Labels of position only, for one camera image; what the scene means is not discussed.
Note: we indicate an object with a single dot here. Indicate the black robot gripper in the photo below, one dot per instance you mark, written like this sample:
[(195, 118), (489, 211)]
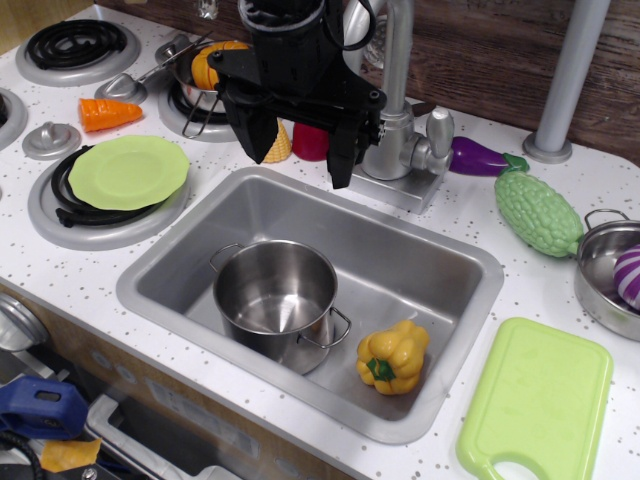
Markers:
[(295, 69)]

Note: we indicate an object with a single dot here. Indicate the silver toy faucet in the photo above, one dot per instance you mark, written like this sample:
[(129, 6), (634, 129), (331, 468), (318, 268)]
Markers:
[(406, 168)]

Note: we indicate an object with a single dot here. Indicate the red toy pepper piece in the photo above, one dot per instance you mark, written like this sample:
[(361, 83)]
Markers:
[(310, 143)]

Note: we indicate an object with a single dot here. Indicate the yellow toy corn piece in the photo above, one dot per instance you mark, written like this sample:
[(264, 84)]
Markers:
[(281, 149)]

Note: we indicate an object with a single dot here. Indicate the small steel pan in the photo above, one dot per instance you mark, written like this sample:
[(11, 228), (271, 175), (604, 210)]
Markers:
[(182, 73)]

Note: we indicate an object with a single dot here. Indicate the back right stove burner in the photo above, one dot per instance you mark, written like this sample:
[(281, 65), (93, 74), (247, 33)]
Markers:
[(175, 112)]

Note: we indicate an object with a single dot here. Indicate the clear crystal knob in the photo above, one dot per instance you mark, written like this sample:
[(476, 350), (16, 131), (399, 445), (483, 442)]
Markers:
[(374, 51)]

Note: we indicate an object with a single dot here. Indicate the orange toy pumpkin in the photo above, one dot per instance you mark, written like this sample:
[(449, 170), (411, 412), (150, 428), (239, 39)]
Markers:
[(205, 77)]

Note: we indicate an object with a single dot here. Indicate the purple toy eggplant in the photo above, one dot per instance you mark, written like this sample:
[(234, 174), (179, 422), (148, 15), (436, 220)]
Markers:
[(473, 159)]

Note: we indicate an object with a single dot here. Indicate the steel pot in sink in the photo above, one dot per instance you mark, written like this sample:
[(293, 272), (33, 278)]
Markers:
[(277, 297)]

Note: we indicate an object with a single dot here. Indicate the silver ladle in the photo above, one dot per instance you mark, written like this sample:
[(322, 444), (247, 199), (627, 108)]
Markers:
[(124, 88)]

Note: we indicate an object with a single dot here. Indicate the light green plate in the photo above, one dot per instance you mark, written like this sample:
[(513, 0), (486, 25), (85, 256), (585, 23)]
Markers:
[(129, 173)]

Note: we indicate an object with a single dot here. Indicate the silver sink basin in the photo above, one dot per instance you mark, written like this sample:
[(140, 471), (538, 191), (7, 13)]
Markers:
[(388, 270)]

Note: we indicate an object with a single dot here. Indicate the orange toy carrot piece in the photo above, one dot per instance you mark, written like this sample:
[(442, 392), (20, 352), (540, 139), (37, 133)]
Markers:
[(103, 114)]

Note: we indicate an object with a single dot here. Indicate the yellow toy bell pepper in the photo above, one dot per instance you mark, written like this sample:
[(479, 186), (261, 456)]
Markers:
[(392, 360)]

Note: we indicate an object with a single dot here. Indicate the grey vertical pole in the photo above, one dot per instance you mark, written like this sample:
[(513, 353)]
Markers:
[(549, 144)]

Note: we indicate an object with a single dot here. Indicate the green toy bitter gourd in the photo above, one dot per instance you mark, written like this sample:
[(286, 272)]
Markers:
[(538, 214)]

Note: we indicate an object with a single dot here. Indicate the silver stove knob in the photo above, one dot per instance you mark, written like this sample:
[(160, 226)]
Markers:
[(51, 141)]

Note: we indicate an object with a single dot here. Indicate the back left stove burner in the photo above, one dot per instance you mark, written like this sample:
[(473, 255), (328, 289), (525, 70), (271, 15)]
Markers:
[(77, 53)]

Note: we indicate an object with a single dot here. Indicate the front stove burner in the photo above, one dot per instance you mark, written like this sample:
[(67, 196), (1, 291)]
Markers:
[(63, 220)]

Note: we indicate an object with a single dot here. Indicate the left edge stove burner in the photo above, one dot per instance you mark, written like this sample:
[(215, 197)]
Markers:
[(15, 113)]

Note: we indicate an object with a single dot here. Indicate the steel pot at right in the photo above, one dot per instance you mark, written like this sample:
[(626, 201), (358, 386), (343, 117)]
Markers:
[(609, 234)]

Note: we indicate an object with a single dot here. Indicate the silver round oven knob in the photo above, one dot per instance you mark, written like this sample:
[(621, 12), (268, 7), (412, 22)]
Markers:
[(20, 328)]

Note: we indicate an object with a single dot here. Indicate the light green cutting board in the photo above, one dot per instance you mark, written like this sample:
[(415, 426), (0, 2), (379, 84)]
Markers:
[(540, 402)]

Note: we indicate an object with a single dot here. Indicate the purple striped toy onion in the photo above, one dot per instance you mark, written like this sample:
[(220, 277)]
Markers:
[(626, 276)]

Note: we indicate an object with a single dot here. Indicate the blue clamp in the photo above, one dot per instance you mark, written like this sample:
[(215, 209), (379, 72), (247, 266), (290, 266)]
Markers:
[(42, 409)]

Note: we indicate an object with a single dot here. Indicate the yellow tape piece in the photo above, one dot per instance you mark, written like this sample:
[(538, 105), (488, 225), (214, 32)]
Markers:
[(62, 455)]

